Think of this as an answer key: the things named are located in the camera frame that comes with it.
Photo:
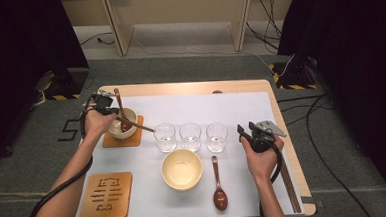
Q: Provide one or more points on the black base with striped tape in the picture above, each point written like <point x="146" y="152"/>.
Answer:
<point x="69" y="83"/>
<point x="296" y="73"/>

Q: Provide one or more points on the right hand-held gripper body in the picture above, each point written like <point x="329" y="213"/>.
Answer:
<point x="263" y="143"/>

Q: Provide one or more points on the beige office desk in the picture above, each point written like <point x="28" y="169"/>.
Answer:
<point x="175" y="6"/>

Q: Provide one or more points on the brown wooden chopstick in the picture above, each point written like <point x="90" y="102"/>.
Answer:
<point x="131" y="122"/>
<point x="145" y="127"/>

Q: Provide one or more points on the person's left hand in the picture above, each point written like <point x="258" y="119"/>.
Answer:
<point x="96" y="125"/>

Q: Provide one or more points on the cream ceramic bowl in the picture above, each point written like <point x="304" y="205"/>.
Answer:
<point x="182" y="170"/>
<point x="131" y="116"/>

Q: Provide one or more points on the row of brown chopsticks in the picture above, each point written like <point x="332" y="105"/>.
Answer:
<point x="294" y="193"/>

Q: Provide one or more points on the carved wooden coaster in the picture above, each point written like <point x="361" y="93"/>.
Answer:
<point x="119" y="213"/>
<point x="129" y="142"/>

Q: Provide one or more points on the dark brown wooden spoon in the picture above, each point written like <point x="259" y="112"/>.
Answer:
<point x="118" y="102"/>
<point x="220" y="198"/>

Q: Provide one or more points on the white table mat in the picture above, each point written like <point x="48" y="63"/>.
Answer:
<point x="187" y="108"/>

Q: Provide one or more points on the person's right hand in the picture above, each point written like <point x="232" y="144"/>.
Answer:
<point x="264" y="165"/>

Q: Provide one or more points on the clear drinking glass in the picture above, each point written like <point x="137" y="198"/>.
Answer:
<point x="165" y="145"/>
<point x="191" y="143"/>
<point x="217" y="144"/>

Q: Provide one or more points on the gray tape strip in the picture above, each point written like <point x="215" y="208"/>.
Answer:
<point x="314" y="202"/>

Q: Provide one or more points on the black curtain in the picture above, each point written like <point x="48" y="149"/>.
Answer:
<point x="17" y="47"/>
<point x="361" y="46"/>

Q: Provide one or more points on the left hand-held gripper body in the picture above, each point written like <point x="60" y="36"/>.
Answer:
<point x="103" y="101"/>

